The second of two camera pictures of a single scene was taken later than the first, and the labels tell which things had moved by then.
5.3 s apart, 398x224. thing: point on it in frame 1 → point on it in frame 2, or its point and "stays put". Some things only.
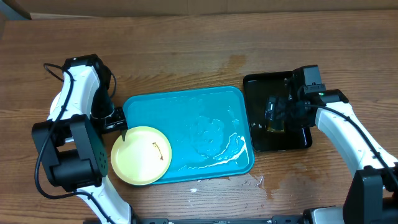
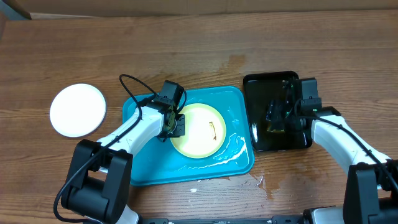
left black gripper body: [108, 118] → [177, 129]
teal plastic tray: [209, 130] stays put
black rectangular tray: [259, 87] stays put
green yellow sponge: [271, 129] stays put
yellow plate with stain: [143, 158] → [205, 131]
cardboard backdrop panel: [60, 9] stays put
